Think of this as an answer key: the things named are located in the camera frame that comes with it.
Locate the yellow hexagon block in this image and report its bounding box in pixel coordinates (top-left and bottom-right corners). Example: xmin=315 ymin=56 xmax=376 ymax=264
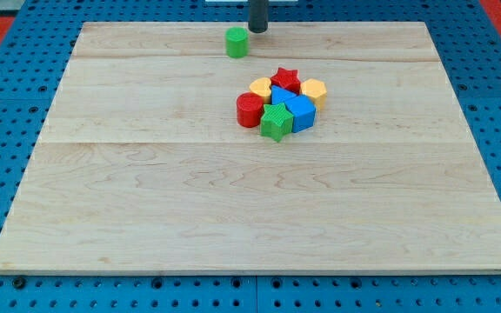
xmin=300 ymin=78 xmax=327 ymax=110

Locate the yellow heart block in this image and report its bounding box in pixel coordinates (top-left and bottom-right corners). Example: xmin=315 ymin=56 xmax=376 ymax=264
xmin=249 ymin=77 xmax=272 ymax=104

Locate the red star block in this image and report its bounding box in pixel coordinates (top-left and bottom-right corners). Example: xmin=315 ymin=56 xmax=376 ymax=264
xmin=271 ymin=67 xmax=301 ymax=94

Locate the red cylinder block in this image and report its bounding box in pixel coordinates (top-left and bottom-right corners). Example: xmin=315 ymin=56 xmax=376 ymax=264
xmin=236 ymin=92 xmax=264 ymax=128

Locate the blue triangle block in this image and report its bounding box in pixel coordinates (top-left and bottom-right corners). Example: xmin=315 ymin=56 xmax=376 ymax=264
xmin=271 ymin=85 xmax=297 ymax=105

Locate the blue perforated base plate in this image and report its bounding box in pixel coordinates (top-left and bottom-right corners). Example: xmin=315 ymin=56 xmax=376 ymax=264
xmin=0 ymin=1 xmax=501 ymax=312

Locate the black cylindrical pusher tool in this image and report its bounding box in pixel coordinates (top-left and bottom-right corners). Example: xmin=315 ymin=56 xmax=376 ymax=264
xmin=248 ymin=0 xmax=269 ymax=33

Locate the light wooden board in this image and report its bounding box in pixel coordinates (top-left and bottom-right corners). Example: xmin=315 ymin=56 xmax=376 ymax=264
xmin=0 ymin=22 xmax=501 ymax=276

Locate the green star block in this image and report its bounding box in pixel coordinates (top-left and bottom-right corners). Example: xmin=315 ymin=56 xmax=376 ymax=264
xmin=260 ymin=103 xmax=294 ymax=142

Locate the blue cube block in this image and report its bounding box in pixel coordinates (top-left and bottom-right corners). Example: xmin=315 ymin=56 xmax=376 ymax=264
xmin=284 ymin=95 xmax=316 ymax=133

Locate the green cylinder block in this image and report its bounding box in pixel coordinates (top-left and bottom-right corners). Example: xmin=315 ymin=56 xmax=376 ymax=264
xmin=224 ymin=27 xmax=249 ymax=58

